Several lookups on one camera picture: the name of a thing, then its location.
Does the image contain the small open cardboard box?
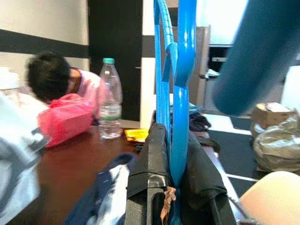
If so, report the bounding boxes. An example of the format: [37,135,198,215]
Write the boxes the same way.
[250,102,297,132]

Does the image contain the dark cloth pile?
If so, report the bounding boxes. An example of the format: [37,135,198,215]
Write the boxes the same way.
[188,112,221,153]

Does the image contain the olive plastic bag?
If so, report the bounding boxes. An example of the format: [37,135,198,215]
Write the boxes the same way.
[253,116,300,175]

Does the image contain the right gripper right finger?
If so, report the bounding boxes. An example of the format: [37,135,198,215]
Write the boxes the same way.
[180,132,236,225]

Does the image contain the person in pink shirt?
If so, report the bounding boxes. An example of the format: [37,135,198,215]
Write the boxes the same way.
[24,50,105,125]

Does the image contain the blue plastic hanger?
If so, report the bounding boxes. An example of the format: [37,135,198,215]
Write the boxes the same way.
[153,0,197,225]

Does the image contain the pink plastic bag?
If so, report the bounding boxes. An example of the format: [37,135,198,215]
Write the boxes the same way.
[37,93,96,148]

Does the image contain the dark wood table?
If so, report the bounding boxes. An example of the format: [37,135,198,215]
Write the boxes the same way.
[7,124,237,225]

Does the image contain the orange packet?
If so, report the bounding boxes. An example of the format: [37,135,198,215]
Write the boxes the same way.
[124,128,149,143]

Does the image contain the black door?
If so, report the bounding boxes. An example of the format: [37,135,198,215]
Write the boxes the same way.
[88,0,144,122]

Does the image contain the cream plastic chair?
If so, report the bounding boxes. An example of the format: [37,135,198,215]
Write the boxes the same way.
[239,171,300,225]

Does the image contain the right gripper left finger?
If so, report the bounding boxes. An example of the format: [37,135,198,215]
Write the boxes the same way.
[124,123,172,225]

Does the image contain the navy polo shirt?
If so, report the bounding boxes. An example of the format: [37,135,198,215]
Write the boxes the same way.
[64,152,138,225]

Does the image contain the white shirt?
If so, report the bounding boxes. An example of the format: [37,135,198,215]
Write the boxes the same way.
[0,90,51,225]

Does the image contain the teal cloth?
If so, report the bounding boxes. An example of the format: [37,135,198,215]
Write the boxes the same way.
[187,103,204,113]

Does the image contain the clear water bottle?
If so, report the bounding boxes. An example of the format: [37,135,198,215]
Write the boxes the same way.
[98,57,123,140]

